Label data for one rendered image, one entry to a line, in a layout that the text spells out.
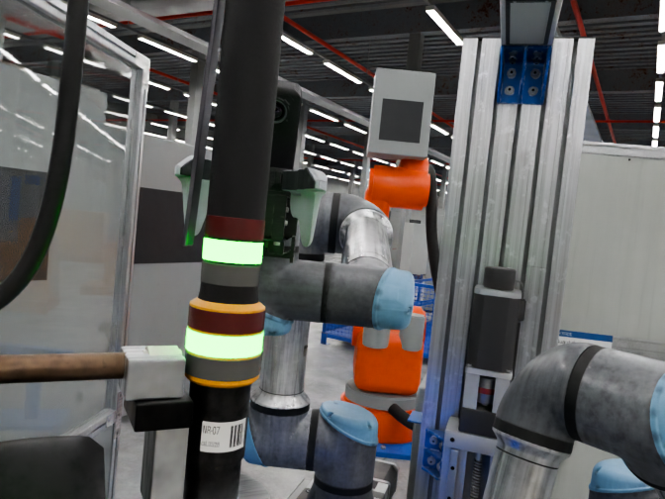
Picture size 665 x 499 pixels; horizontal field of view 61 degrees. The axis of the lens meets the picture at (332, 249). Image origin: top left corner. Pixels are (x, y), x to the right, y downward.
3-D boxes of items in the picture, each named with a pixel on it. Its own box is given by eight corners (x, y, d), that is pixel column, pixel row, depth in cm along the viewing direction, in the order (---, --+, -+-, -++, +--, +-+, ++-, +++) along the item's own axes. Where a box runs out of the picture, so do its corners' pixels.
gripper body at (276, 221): (296, 263, 48) (298, 254, 60) (306, 163, 48) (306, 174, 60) (206, 255, 48) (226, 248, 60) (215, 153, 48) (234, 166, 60)
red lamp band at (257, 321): (198, 336, 30) (200, 312, 30) (179, 319, 34) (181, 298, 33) (275, 335, 32) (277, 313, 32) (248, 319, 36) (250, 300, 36)
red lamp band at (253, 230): (213, 238, 30) (215, 215, 30) (197, 234, 33) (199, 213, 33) (272, 243, 32) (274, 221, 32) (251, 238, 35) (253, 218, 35)
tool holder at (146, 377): (117, 568, 28) (134, 371, 27) (102, 499, 34) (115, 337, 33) (287, 537, 32) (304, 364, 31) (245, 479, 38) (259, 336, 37)
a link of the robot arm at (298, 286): (317, 344, 66) (326, 250, 66) (223, 334, 67) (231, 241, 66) (321, 331, 74) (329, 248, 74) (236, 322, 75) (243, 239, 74)
